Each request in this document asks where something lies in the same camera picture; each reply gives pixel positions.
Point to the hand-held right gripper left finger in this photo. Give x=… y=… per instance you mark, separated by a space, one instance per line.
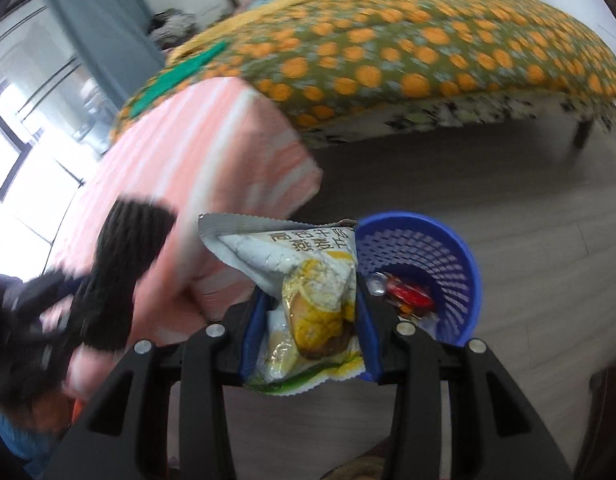
x=250 y=355

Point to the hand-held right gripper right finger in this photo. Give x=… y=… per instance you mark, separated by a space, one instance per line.
x=365 y=330

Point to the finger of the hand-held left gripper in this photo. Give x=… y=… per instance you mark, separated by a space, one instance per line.
x=57 y=287

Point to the red plastic wrapper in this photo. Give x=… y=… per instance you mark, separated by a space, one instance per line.
x=418 y=300

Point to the black ribbed wrapper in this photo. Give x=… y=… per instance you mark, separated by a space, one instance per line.
x=127 y=260

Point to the white yellow snack packet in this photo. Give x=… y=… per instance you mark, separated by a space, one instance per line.
x=308 y=280

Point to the blue plastic basket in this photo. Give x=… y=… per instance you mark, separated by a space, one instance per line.
x=438 y=240

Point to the blue cloth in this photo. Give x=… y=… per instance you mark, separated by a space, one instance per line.
x=12 y=435

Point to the black framed glass sliding door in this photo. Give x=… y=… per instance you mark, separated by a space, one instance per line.
x=37 y=100

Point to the pink striped tablecloth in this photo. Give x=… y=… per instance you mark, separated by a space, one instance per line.
x=212 y=160

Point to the black white floral bed skirt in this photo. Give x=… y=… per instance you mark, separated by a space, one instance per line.
x=438 y=110

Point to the green folded cloth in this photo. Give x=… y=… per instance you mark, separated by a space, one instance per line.
x=187 y=67

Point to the brown wooden furniture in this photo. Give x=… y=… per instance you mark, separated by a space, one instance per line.
x=605 y=425

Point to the blue grey curtain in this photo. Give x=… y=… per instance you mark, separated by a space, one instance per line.
x=87 y=25

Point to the bed with orange-patterned quilt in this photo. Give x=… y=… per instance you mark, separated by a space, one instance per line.
x=388 y=50

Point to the pile of clothes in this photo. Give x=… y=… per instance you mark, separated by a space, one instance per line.
x=172 y=25

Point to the dark wooden bed leg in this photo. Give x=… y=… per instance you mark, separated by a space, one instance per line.
x=583 y=134

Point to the yellow blanket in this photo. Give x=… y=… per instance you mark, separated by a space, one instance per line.
x=248 y=17

